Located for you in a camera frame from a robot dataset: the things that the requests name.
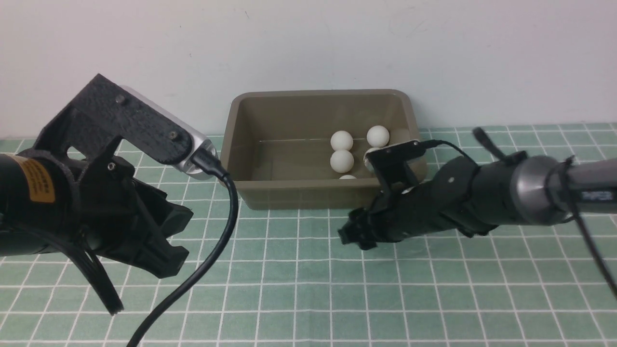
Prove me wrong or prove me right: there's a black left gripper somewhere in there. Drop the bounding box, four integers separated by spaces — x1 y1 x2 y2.
72 156 193 279

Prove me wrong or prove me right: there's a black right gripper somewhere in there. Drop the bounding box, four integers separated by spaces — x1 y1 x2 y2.
338 186 434 250

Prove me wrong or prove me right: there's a white ball with logo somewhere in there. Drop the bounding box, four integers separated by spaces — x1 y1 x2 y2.
363 147 376 172

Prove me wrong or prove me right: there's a plain white ball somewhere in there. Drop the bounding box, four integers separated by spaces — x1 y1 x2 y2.
330 150 355 174

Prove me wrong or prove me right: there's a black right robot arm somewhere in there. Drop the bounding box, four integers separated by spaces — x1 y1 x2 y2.
338 152 617 250

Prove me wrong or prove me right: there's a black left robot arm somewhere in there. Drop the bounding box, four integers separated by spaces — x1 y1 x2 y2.
1 154 193 279

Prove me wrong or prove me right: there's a white ball inside bin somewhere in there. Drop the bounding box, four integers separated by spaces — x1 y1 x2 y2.
366 125 390 148

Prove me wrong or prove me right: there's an olive green plastic bin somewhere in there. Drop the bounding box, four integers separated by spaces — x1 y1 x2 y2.
220 89 421 210

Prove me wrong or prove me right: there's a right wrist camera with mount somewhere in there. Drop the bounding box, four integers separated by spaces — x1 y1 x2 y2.
368 140 426 196

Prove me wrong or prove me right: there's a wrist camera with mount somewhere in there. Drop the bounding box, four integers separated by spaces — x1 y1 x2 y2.
368 140 426 196
27 74 217 181

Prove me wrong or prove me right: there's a black right camera cable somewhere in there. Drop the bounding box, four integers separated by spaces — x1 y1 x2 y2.
422 139 478 167

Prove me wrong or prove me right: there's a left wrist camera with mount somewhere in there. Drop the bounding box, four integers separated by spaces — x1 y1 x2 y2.
27 74 217 181

